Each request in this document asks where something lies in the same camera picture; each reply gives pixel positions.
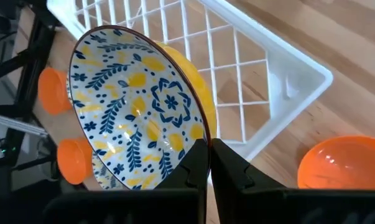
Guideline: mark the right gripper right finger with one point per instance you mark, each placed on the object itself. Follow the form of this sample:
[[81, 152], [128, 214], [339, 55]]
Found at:
[[252, 202]]

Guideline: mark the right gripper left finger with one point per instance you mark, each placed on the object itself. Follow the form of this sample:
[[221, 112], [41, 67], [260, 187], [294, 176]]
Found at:
[[181, 199]]

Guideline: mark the orange plastic bowl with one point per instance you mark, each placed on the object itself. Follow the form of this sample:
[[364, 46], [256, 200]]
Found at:
[[73, 161], [52, 90], [342, 161]]

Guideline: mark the silver metal bracket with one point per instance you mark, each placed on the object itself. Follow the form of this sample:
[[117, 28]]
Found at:
[[19, 125]]

